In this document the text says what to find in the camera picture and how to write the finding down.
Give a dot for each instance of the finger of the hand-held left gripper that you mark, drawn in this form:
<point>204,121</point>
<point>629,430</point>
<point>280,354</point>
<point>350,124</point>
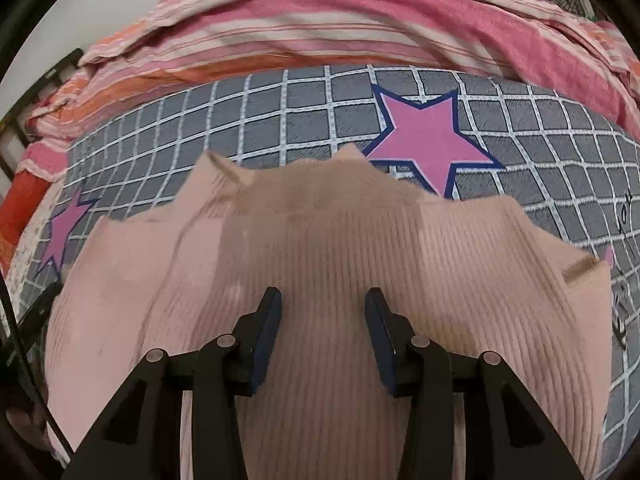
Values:
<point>37,312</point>

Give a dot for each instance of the grey checked blanket with stars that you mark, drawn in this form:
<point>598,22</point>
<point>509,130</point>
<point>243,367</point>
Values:
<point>310,110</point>

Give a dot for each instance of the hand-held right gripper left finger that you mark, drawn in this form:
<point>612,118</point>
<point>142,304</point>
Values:
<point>265,332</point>

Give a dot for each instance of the pink ribbed knit sweater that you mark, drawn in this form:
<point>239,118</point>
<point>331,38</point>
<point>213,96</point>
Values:
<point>325,240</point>

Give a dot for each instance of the floral bed sheet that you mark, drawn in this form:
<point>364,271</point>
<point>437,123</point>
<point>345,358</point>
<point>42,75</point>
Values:
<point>32,235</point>

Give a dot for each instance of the red embroidered pillow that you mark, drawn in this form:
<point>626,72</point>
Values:
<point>20,210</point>

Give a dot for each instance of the dark wooden slatted headboard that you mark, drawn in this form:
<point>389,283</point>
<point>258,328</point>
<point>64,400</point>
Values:
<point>65,67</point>

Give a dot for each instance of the pink orange striped quilt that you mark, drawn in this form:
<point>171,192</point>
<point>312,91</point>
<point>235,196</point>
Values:
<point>325,20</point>

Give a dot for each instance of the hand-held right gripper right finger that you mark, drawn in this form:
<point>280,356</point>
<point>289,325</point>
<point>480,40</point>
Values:
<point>380,332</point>

